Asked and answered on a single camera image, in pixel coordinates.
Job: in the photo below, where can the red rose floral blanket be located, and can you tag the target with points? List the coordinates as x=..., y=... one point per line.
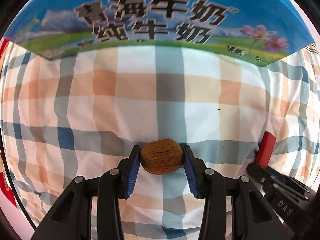
x=5, y=188

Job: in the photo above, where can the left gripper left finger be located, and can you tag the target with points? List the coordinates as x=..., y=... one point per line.
x=70, y=216

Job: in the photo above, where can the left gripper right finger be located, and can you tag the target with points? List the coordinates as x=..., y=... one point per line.
x=252, y=215

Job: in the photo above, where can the blue cardboard milk box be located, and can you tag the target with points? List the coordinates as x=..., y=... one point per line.
x=257, y=31

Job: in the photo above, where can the brown walnut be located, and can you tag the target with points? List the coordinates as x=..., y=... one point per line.
x=162, y=157

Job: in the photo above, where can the red rectangular block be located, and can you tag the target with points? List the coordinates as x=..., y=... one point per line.
x=265, y=150

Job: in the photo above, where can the plaid bed sheet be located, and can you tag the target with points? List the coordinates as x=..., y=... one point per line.
x=79, y=116

